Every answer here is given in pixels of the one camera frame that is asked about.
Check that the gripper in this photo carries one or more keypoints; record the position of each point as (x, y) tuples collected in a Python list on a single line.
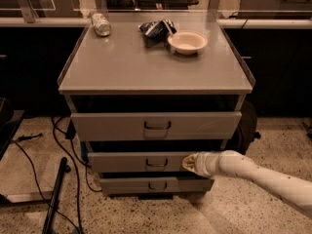
[(202, 164)]

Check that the grey drawer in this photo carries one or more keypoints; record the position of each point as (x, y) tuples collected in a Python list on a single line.
[(153, 183), (137, 162), (155, 126)]

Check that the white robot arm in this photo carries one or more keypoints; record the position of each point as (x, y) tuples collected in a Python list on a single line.
[(293, 191)]

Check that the grey top drawer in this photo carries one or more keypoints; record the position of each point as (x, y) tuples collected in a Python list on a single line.
[(155, 126)]

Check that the grey drawer cabinet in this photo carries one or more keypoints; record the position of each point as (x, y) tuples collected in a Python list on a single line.
[(118, 74)]

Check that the grey bottom drawer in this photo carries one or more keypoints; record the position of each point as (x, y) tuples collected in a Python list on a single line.
[(153, 183)]

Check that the black backpack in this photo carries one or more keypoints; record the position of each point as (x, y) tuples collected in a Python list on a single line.
[(245, 132)]

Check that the white bowl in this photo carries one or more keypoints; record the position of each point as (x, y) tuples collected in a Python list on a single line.
[(188, 42)]

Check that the black pole stand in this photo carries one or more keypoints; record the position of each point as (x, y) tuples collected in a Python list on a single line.
[(53, 203)]

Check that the silver soda can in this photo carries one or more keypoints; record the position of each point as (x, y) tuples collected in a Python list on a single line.
[(101, 25)]

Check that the white counter rail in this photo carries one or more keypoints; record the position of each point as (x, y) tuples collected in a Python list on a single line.
[(225, 23)]

